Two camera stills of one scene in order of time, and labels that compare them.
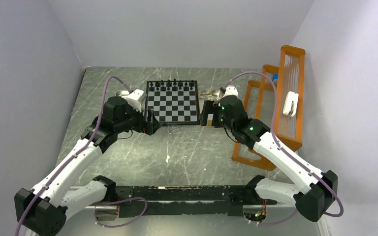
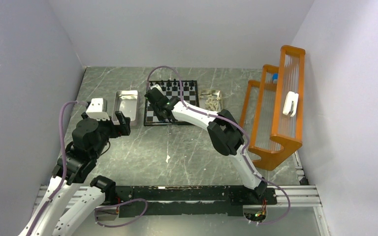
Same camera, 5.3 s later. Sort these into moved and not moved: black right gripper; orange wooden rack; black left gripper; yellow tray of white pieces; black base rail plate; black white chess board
Moved: black left gripper; black right gripper
Not moved: black base rail plate; black white chess board; orange wooden rack; yellow tray of white pieces
